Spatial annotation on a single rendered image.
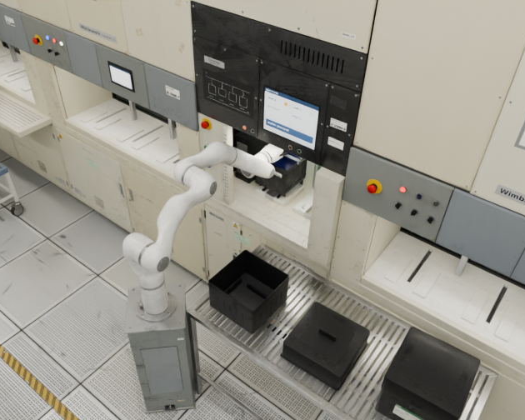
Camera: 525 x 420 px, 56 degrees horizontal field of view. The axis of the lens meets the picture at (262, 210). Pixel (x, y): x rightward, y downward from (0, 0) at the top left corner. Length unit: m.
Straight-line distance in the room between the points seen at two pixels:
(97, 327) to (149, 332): 1.06
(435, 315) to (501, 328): 0.28
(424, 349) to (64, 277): 2.57
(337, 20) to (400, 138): 0.50
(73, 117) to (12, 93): 0.67
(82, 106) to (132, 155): 0.72
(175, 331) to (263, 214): 0.81
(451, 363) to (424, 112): 0.96
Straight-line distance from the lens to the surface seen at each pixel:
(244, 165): 2.41
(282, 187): 2.73
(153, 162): 3.22
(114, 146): 3.43
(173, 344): 2.50
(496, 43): 1.75
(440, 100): 1.86
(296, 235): 2.64
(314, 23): 1.99
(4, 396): 3.34
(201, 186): 2.13
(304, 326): 2.26
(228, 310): 2.35
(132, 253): 2.18
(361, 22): 1.89
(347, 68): 1.97
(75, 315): 3.54
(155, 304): 2.37
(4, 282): 3.92
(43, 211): 4.41
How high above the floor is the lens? 2.67
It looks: 40 degrees down
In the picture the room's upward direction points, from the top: 2 degrees clockwise
